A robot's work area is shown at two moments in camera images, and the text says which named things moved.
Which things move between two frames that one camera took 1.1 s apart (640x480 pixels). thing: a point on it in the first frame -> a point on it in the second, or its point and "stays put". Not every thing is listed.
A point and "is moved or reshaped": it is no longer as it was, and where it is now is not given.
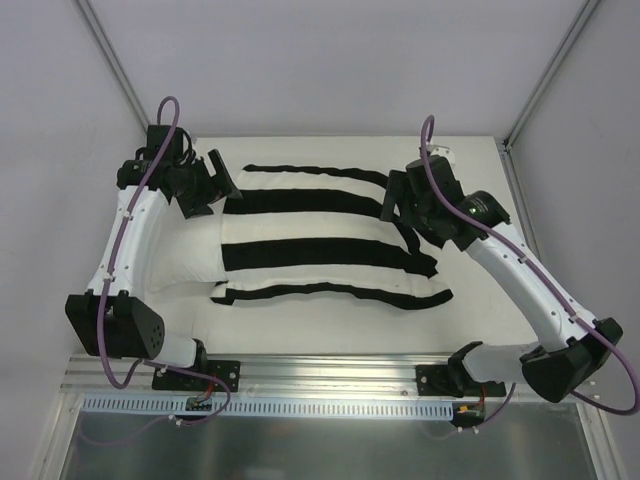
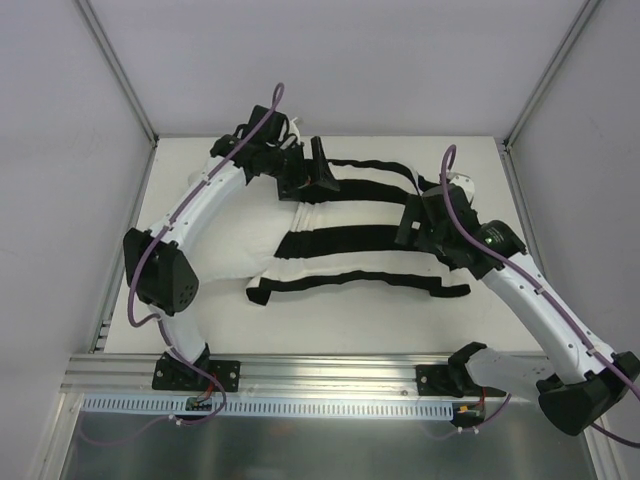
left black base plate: (227, 371) stays put
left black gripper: (201, 189) -> (293, 179)
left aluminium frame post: (115, 61) stays put
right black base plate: (443, 380) stays put
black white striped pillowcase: (294, 230) is moved or reshaped
